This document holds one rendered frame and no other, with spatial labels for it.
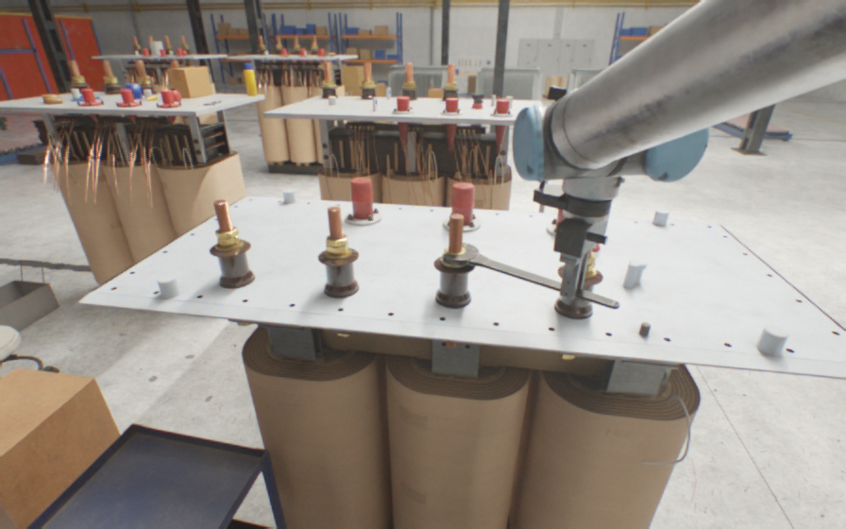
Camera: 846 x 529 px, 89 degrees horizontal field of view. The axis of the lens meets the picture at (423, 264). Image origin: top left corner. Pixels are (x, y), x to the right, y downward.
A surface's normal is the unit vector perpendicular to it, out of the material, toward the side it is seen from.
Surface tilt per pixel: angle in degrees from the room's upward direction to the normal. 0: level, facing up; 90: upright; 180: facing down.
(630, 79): 85
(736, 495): 0
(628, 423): 90
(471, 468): 90
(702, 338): 0
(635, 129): 133
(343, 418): 90
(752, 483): 0
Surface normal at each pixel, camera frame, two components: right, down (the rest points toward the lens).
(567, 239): -0.61, 0.36
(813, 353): 0.00, -0.89
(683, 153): 0.29, 0.44
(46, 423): 0.99, 0.07
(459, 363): -0.15, 0.45
